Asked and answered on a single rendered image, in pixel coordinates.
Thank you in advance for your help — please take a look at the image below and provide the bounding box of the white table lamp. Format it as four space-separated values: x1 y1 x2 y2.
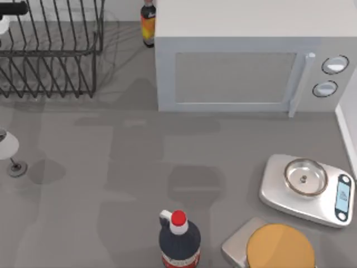
0 128 28 178

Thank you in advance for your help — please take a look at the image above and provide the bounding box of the silver scale with orange plate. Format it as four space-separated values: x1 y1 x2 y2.
221 217 316 268

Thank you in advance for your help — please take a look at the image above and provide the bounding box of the dark bottle with orange label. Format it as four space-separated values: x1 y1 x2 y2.
140 0 156 49

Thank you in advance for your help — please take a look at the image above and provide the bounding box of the microwave oven door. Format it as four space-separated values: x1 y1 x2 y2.
157 37 307 113

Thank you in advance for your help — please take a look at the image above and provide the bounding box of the round microwave knob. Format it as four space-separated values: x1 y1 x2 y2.
312 80 339 98
321 55 350 75

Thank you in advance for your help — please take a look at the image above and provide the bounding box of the black tap handle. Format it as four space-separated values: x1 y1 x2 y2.
0 1 29 16

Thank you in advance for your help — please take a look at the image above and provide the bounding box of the pale microwave oven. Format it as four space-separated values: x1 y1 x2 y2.
155 0 357 118

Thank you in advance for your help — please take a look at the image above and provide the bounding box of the dark bottle with red cap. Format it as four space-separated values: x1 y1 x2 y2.
158 209 202 268

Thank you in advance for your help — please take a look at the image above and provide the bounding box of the dark wire dish rack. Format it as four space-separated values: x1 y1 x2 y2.
0 0 106 99

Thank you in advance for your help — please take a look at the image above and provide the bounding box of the microwave door handle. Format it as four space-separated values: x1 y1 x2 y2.
288 52 316 118

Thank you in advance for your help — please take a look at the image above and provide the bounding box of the silver kitchen scale with bowl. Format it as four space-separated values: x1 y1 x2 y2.
258 154 356 228

